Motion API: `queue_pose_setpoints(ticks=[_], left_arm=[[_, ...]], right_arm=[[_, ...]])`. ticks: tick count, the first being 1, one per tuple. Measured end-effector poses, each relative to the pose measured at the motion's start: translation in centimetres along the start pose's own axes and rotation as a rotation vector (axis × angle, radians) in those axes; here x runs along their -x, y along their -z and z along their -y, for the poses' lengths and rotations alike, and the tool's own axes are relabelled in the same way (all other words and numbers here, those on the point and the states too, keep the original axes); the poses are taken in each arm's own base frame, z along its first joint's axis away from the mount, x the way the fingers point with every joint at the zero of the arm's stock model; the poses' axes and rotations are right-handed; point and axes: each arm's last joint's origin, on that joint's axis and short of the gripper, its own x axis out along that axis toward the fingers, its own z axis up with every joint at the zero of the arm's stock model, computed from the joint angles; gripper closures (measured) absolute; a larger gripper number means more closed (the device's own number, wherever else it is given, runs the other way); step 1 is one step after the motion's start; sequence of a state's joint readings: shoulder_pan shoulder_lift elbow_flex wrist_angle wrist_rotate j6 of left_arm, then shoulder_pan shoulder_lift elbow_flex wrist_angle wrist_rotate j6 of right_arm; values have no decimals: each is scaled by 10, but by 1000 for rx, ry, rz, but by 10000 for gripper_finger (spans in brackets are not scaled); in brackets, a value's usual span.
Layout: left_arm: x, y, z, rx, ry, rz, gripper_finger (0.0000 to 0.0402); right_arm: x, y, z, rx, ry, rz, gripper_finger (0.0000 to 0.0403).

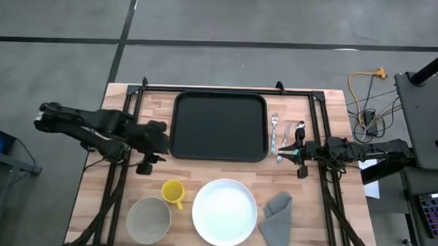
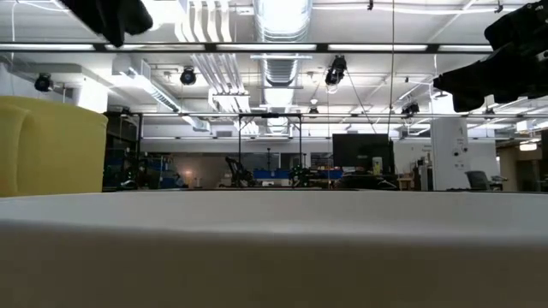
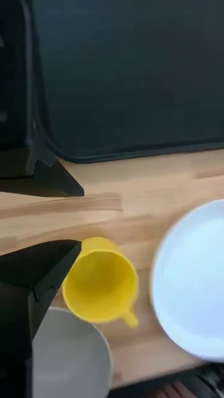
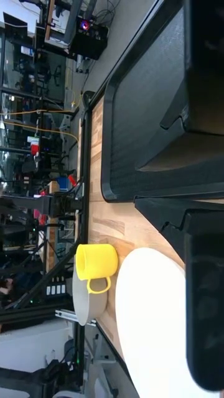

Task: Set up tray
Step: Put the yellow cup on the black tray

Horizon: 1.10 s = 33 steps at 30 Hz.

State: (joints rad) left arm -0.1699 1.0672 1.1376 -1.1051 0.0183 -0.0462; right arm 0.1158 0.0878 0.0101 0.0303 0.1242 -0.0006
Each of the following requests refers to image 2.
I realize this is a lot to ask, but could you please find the black metal rig frame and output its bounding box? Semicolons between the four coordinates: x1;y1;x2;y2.
0;41;493;54

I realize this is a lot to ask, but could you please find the grey office chair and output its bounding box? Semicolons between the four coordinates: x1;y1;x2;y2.
465;169;493;192

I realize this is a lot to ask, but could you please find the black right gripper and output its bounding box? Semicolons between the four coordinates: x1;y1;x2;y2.
432;46;548;113

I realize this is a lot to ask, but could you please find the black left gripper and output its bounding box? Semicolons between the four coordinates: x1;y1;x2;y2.
59;0;154;48

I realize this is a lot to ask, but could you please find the yellow mug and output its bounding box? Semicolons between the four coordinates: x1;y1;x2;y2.
0;95;109;198

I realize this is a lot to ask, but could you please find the silver ventilation duct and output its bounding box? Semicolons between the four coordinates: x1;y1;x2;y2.
252;0;313;89

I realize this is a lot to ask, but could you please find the black background rig frame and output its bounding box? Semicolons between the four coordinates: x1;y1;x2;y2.
237;112;303;189

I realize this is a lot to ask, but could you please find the black storage shelf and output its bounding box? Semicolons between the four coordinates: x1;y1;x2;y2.
102;110;145;192

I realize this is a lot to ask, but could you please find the black monitor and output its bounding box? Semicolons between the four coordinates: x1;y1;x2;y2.
331;133;396;175

